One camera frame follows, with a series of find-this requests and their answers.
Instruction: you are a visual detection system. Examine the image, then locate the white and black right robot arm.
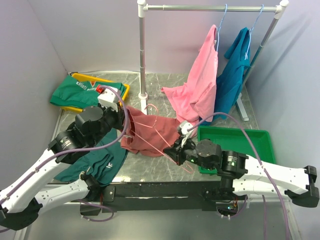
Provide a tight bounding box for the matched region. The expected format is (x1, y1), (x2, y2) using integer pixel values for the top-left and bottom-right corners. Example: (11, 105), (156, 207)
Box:
(163, 137), (320, 208)

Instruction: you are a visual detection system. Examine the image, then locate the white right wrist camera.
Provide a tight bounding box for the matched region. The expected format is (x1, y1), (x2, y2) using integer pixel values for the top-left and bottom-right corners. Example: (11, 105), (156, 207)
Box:
(177, 120), (194, 148)

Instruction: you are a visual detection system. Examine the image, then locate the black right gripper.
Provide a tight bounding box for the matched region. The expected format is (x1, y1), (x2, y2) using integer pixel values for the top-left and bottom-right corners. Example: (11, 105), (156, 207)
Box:
(162, 134), (215, 171)

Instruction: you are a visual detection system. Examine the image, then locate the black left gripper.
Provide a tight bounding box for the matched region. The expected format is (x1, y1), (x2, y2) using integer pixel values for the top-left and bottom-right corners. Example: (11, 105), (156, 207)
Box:
(89, 101), (129, 146)

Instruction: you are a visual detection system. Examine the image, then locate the yellow plastic tray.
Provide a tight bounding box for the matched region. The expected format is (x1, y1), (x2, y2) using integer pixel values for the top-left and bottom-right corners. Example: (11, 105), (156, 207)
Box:
(59, 72), (130, 113)

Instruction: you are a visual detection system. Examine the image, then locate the pink wire hanger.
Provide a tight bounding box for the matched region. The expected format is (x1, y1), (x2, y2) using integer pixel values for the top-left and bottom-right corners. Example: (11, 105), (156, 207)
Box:
(127, 103), (195, 175)

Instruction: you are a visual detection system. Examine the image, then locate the silver clothes rack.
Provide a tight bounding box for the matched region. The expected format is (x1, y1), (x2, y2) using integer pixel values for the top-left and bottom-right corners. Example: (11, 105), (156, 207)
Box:
(136, 0), (289, 114)

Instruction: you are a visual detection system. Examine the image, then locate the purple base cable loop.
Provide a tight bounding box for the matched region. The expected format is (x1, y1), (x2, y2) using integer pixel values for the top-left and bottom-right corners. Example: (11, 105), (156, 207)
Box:
(77, 199), (116, 223)

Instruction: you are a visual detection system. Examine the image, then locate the light blue hanger left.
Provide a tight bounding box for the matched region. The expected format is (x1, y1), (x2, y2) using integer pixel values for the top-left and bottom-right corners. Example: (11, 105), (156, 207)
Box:
(215, 3), (228, 52)

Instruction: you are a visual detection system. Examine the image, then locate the green plastic tray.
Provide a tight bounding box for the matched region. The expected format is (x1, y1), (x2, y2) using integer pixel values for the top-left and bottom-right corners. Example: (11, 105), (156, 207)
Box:
(197, 125), (276, 164)

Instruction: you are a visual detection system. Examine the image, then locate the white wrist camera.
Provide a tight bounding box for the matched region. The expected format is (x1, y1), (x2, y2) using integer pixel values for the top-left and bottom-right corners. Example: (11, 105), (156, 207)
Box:
(96, 85), (121, 113)
(177, 120), (194, 148)

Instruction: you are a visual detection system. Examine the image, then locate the blue t shirt on hanger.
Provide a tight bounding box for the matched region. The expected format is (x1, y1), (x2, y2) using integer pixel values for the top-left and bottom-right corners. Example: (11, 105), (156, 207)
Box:
(192, 25), (251, 122)

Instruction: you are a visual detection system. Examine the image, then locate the green printed t shirt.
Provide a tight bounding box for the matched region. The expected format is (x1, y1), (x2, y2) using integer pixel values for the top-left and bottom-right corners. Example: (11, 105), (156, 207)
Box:
(50, 75), (127, 109)

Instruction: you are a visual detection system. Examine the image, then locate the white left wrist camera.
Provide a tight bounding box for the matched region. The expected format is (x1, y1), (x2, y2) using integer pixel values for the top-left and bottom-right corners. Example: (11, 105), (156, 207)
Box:
(96, 85), (121, 113)

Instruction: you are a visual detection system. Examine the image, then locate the salmon red t shirt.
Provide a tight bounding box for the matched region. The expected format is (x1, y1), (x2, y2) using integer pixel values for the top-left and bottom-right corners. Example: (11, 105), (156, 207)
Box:
(120, 104), (183, 158)

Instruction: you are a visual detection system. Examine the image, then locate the pink t shirt on hanger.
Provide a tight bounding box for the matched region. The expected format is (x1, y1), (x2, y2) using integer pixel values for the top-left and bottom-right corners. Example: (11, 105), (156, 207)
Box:
(161, 25), (218, 124)

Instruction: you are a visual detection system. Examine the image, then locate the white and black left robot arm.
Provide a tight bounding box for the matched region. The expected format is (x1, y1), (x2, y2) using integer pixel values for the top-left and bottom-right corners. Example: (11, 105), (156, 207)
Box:
(0, 103), (130, 231)

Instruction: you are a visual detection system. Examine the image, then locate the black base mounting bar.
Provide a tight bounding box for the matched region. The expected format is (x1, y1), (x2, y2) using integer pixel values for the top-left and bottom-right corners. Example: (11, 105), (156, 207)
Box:
(84, 181), (245, 212)

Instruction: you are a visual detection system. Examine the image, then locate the light blue hanger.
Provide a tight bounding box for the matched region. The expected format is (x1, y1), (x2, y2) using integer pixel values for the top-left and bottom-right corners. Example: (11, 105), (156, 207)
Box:
(244, 4), (265, 60)
(215, 3), (228, 52)

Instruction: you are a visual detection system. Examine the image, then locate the light blue hanger right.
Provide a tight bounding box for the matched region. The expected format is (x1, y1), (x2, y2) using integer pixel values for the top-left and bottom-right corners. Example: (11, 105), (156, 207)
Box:
(244, 4), (265, 60)

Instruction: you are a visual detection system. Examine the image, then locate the dark teal t shirt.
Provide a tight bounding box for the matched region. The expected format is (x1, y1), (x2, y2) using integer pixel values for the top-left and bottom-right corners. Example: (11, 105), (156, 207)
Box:
(54, 142), (128, 187)

